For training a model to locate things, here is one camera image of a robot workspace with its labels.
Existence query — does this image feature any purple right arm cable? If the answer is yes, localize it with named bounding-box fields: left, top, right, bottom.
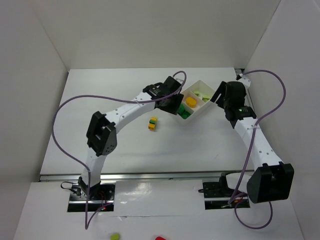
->
left=228, top=69, right=287, bottom=230

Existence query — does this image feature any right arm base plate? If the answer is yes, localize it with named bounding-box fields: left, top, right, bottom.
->
left=198, top=181, right=250, bottom=210

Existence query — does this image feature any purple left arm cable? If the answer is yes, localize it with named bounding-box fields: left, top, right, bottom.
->
left=52, top=71, right=187, bottom=230

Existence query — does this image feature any yellow round printed lego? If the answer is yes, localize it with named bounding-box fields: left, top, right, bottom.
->
left=185, top=97, right=197, bottom=108

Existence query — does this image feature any red object foreground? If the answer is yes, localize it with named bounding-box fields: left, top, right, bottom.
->
left=155, top=236, right=168, bottom=240

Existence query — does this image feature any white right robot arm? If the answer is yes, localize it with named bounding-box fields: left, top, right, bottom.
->
left=211, top=81, right=294, bottom=204

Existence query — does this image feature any white divided plastic container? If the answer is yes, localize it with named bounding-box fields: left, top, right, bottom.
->
left=174, top=80, right=216, bottom=125

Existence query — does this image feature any green lego brick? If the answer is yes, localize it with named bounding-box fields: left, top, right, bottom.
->
left=179, top=111, right=191, bottom=120

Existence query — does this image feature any aluminium rail front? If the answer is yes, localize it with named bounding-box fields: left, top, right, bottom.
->
left=38, top=170, right=241, bottom=183

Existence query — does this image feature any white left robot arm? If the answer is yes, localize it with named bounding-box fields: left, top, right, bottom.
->
left=78, top=76, right=184, bottom=198

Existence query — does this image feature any green and cream lego pair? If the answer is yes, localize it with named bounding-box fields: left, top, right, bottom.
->
left=177, top=104, right=185, bottom=115

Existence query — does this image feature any lime green block foreground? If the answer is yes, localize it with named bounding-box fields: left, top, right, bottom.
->
left=110, top=233, right=121, bottom=240

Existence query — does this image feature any yellow and green lego stack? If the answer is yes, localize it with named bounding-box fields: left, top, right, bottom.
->
left=148, top=116, right=158, bottom=131

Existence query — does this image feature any aluminium rail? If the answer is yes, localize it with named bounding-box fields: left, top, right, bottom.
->
left=38, top=170, right=241, bottom=183
left=234, top=68, right=256, bottom=112

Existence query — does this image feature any aluminium rail right side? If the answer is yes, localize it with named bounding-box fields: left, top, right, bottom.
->
left=234, top=68, right=256, bottom=112

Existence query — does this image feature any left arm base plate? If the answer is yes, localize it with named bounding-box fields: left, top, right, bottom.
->
left=60, top=181, right=116, bottom=213

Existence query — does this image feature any green and cream lego stack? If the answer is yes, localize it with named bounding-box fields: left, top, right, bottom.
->
left=201, top=94, right=212, bottom=103

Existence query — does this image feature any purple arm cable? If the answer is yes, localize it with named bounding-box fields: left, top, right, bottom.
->
left=228, top=69, right=287, bottom=230
left=52, top=71, right=187, bottom=230

